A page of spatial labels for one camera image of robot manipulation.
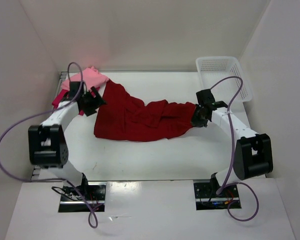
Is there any light pink t shirt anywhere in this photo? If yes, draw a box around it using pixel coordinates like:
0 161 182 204
61 66 110 91

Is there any white plastic basket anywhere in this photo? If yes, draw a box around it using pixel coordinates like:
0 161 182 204
195 56 253 103

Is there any magenta red t shirt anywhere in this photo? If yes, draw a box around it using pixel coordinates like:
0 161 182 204
51 88 86 116

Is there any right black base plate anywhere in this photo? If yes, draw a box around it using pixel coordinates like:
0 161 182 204
193 180 242 211

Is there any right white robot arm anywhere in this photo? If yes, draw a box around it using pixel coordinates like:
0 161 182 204
192 89 274 197

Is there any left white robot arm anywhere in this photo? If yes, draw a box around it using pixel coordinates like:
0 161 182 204
28 81 106 200

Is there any dark red t shirt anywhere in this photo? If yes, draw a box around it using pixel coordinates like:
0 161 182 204
93 80 196 142

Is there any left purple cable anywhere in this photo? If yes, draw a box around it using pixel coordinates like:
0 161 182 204
0 61 100 229

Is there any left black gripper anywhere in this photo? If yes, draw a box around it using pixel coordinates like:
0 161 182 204
81 86 108 117

